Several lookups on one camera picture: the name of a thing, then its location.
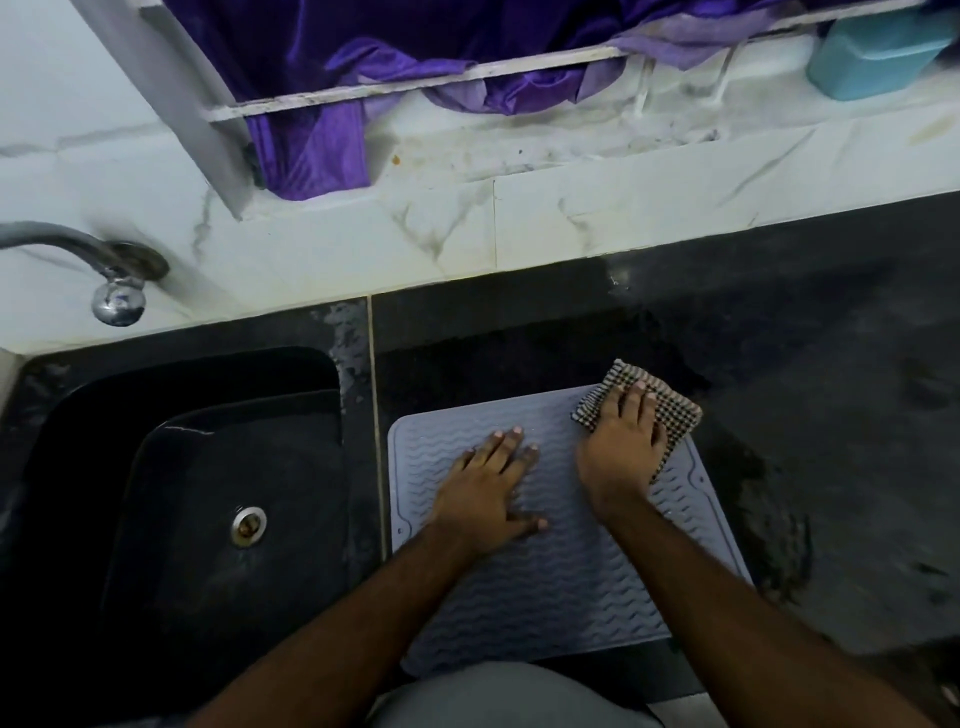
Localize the person's left forearm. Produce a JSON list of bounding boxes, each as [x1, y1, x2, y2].
[[187, 521, 481, 728]]

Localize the metal sink drain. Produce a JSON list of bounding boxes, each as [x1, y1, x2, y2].
[[230, 506, 269, 549]]

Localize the person's left hand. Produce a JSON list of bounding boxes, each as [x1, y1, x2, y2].
[[425, 427, 550, 561]]

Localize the person's grey shirt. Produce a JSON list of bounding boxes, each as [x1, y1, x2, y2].
[[367, 661, 665, 728]]

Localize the grey window frame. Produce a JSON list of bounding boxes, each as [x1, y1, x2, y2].
[[71, 0, 260, 220]]

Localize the chrome wall faucet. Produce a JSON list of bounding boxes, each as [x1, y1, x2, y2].
[[0, 221, 172, 328]]

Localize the grey silicone mat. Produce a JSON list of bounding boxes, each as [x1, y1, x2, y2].
[[386, 383, 754, 679]]

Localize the teal plastic box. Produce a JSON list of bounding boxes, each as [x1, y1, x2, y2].
[[806, 7, 960, 103]]

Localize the white window grille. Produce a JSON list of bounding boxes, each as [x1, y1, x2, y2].
[[202, 0, 931, 125]]

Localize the purple satin curtain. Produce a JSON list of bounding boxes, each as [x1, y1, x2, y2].
[[163, 0, 960, 202]]

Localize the checkered cleaning cloth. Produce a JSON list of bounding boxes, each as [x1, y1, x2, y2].
[[571, 358, 704, 481]]

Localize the person's right hand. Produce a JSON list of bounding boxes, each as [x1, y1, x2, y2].
[[575, 380, 670, 527]]

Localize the black stone sink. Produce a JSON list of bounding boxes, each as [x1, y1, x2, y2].
[[0, 346, 352, 728]]

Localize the person's right forearm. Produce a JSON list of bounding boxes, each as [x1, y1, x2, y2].
[[605, 494, 939, 728]]

